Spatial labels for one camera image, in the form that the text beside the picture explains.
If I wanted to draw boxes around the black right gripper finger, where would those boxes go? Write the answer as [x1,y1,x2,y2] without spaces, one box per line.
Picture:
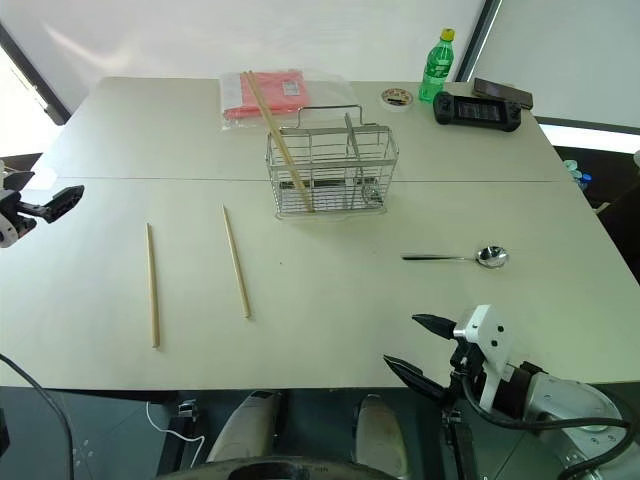
[410,313,457,342]
[382,354,448,402]

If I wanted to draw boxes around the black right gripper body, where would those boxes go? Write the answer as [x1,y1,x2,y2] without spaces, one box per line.
[441,335,489,424]

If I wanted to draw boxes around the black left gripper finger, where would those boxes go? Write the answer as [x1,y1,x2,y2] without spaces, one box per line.
[41,184,86,224]

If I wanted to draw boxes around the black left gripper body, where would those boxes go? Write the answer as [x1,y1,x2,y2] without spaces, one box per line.
[13,198,49,222]

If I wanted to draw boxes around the white rounded robot foot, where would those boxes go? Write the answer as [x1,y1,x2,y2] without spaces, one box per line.
[205,391,287,466]
[353,393,410,479]

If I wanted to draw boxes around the wooden chopstick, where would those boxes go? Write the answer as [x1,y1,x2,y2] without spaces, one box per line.
[221,204,252,321]
[241,71,312,214]
[246,70,317,214]
[145,222,162,350]

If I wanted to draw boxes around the clear water bottles with blue caps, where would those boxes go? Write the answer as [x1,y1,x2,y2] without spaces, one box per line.
[563,158,595,192]

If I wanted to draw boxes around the black handheld controller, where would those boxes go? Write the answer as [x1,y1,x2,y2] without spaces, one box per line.
[432,90,524,133]

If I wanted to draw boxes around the round tape roll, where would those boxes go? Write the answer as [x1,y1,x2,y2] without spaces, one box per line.
[380,86,416,113]

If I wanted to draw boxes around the clear bag with red cloth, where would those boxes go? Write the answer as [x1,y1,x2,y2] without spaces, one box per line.
[219,69,355,133]

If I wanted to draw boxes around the dark rectangular box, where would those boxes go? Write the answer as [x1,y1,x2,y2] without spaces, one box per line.
[471,76,536,111]

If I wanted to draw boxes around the green bottle with yellow cap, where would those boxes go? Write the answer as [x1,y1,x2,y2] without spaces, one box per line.
[417,27,458,104]

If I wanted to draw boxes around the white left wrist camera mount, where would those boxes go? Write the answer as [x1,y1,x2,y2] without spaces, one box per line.
[0,187,38,250]

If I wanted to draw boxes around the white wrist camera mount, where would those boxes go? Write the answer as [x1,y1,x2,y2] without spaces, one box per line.
[0,187,38,250]
[451,304,515,412]

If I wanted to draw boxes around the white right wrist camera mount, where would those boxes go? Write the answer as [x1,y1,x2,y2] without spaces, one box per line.
[451,304,515,412]

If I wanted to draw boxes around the metal spoon with black handle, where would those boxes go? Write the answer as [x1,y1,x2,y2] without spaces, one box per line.
[401,245,511,270]

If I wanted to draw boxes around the black frame post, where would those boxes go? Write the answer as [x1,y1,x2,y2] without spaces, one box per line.
[0,21,72,127]
[451,0,504,84]

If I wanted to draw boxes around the metal wire cutlery basket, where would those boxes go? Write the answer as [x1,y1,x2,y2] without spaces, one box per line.
[264,104,402,219]

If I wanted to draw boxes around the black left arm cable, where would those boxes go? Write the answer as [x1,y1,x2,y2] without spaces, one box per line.
[0,352,77,480]

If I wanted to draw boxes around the thin white cable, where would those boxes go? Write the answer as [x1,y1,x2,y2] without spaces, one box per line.
[146,399,207,445]

